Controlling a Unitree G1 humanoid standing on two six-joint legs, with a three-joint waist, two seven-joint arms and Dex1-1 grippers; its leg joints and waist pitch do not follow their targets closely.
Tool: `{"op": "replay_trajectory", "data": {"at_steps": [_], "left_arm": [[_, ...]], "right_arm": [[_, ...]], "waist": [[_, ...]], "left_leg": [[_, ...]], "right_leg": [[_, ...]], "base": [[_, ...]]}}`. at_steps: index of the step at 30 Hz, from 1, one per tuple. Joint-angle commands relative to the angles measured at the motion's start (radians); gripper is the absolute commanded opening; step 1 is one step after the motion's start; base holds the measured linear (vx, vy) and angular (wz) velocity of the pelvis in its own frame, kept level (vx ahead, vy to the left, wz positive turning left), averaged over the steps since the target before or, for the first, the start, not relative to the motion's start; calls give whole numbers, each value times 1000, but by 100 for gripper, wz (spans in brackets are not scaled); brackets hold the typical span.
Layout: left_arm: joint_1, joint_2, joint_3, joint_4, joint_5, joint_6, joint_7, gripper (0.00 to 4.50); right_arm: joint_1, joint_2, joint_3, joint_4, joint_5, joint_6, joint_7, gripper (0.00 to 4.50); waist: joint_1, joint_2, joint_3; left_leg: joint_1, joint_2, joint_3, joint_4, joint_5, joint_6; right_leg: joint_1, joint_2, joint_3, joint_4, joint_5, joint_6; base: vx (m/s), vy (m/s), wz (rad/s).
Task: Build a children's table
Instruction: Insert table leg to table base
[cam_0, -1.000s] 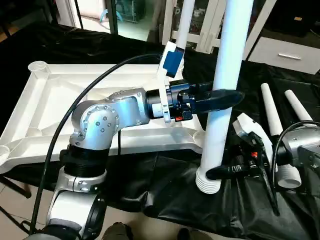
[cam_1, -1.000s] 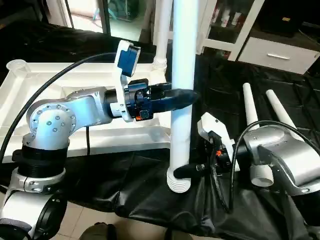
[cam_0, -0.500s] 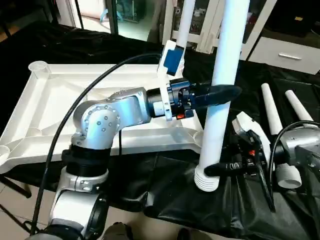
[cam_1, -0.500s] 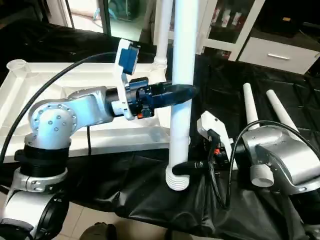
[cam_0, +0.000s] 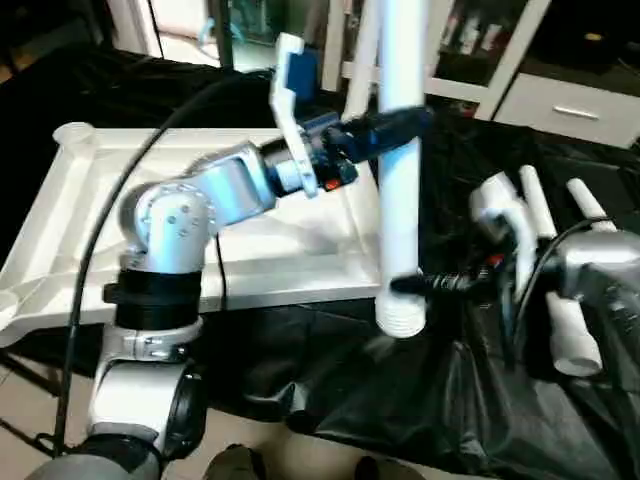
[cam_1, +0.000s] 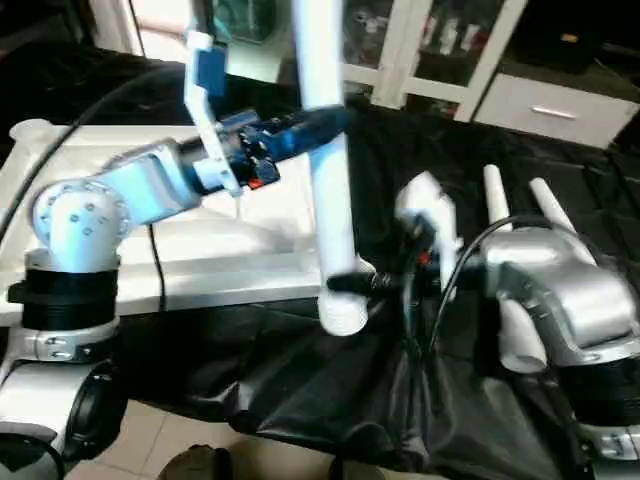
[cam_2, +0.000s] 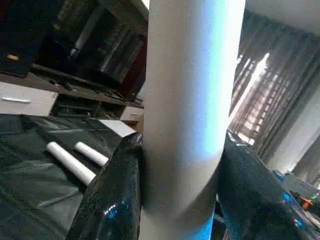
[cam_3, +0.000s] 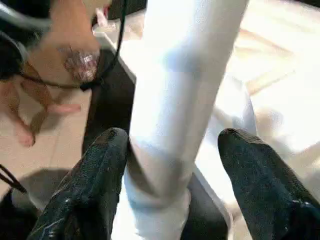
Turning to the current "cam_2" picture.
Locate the black table mat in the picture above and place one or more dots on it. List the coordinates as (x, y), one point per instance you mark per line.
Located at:
(40, 185)

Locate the white plastic table leg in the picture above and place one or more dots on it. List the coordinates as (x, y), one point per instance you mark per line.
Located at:
(70, 162)
(91, 153)
(190, 115)

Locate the white drawer unit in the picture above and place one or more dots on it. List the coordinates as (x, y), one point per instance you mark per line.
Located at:
(25, 100)

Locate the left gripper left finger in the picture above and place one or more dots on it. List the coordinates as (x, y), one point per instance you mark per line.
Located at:
(112, 200)

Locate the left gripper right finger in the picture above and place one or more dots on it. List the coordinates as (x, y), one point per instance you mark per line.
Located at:
(260, 200)

